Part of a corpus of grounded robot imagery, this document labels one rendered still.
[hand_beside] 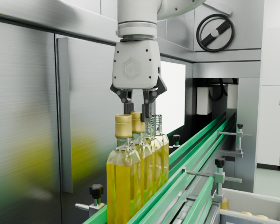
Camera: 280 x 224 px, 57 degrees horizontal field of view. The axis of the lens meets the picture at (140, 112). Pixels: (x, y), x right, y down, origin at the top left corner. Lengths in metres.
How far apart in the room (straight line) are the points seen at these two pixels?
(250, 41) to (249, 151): 0.62
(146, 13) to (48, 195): 0.43
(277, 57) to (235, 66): 2.78
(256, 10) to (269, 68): 2.76
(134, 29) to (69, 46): 0.14
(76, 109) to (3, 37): 0.20
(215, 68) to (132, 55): 1.10
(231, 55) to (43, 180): 1.27
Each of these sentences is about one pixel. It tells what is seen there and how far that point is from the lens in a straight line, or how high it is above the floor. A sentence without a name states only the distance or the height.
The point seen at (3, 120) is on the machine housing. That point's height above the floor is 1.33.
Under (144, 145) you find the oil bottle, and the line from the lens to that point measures 0.57.
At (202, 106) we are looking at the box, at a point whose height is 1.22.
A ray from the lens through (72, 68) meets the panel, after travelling 0.58.
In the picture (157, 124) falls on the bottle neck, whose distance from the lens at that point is 0.67.
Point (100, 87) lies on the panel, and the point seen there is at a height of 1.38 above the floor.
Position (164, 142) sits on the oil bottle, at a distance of 0.67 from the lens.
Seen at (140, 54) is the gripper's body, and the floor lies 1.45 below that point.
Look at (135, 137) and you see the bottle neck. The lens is 0.57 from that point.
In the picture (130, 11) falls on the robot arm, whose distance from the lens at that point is 0.54.
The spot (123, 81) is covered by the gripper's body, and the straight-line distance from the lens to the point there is 0.55.
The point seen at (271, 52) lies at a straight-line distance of 4.35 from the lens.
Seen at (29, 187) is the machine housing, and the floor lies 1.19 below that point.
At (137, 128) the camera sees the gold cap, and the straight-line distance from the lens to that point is 0.56.
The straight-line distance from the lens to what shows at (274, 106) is 4.35.
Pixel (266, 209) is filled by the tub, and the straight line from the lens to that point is 1.02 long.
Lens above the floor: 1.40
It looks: 7 degrees down
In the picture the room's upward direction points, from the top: straight up
